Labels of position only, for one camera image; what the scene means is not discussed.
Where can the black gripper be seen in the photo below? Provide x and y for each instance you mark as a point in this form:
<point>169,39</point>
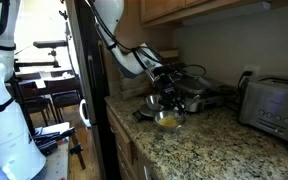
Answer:
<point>165,77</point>

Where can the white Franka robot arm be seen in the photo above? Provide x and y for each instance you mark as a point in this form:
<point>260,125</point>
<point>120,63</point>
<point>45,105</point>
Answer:
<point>4,133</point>

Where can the empty steel bowl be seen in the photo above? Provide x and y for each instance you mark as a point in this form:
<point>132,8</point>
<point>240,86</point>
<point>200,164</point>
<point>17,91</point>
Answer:
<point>153,102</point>

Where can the steel bowl with yellow grains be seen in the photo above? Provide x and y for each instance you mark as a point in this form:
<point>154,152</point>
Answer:
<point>169,121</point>

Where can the stainless steel panini grill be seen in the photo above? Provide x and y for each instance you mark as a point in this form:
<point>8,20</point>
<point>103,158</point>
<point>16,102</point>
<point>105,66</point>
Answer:
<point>204,93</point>

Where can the round digital kitchen scale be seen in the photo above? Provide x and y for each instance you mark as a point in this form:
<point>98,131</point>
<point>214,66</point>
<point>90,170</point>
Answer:
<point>144,113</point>

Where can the wooden base cabinet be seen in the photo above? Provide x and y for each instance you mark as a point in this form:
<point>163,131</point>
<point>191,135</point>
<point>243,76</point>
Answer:
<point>122,140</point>

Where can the stainless steel dishwasher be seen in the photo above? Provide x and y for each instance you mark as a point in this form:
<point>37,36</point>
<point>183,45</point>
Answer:
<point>147,171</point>

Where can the black refrigerator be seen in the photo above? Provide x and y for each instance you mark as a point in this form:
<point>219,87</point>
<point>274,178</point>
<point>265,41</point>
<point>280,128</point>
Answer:
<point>90,83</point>

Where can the stainless steel toaster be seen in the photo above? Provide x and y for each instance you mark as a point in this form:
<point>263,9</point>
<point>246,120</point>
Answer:
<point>274,110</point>

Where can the black orange clamp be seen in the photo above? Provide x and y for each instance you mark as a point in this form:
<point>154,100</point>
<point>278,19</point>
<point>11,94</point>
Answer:
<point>79,150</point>

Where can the dark dining chair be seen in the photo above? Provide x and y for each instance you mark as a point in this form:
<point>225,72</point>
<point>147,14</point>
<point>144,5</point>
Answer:
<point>34,100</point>
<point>64,96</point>

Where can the black hand tools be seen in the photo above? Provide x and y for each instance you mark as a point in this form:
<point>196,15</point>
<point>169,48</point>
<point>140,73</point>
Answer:
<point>50,140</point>

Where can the white robot cart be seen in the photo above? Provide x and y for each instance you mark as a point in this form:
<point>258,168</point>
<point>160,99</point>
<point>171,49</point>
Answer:
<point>55,163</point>

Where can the wooden wall cabinet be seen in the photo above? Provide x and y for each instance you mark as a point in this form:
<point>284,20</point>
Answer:
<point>164,8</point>

